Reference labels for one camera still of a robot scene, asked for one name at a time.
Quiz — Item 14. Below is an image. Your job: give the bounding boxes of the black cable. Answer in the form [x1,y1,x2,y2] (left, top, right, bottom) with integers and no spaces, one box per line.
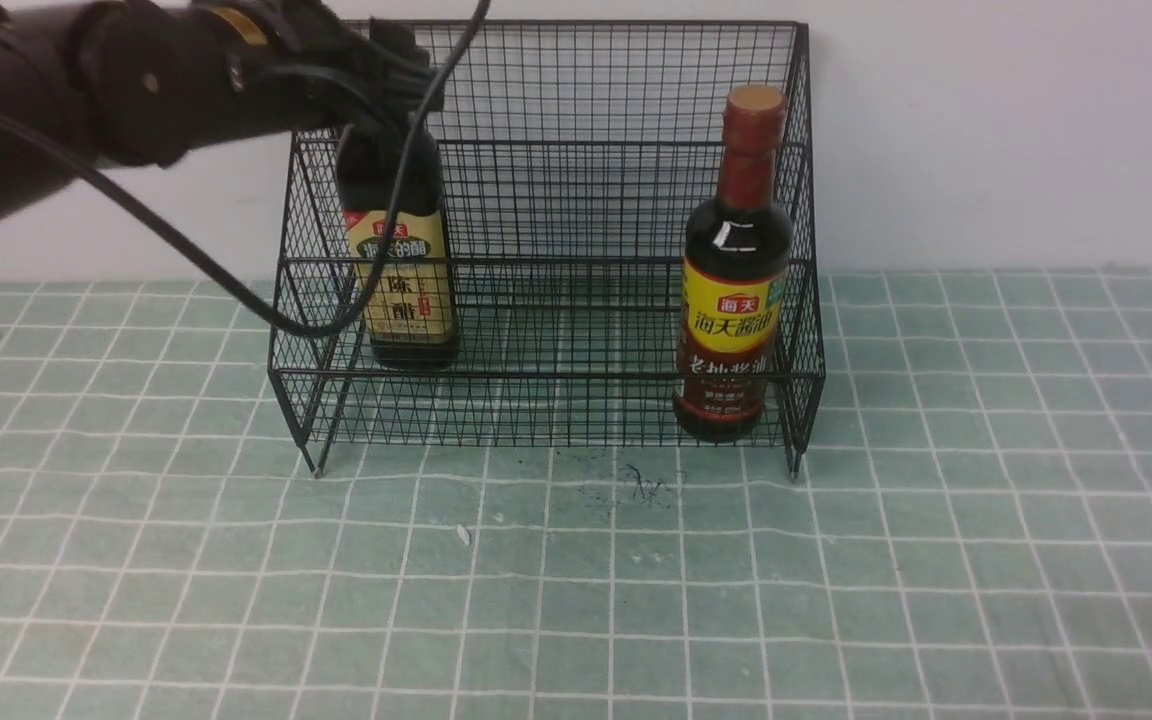
[0,0,493,339]

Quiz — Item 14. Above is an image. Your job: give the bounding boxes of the green checkered tablecloth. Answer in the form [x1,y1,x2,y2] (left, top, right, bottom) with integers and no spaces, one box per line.
[0,268,1152,719]

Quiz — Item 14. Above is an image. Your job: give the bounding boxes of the dark soy sauce bottle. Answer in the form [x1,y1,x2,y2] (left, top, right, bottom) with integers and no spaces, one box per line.
[672,85,791,445]

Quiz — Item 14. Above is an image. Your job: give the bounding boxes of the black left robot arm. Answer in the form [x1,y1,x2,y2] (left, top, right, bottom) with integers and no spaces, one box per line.
[0,1,435,169]

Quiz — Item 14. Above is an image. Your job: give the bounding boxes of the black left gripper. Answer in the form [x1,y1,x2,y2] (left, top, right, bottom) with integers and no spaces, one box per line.
[221,1,435,136]

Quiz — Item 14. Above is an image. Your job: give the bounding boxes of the vinegar bottle tan label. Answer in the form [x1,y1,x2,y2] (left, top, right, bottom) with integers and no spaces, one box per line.
[336,118,462,371]

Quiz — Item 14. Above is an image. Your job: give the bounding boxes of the black wire mesh shelf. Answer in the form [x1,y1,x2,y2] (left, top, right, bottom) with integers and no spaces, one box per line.
[268,18,826,479]

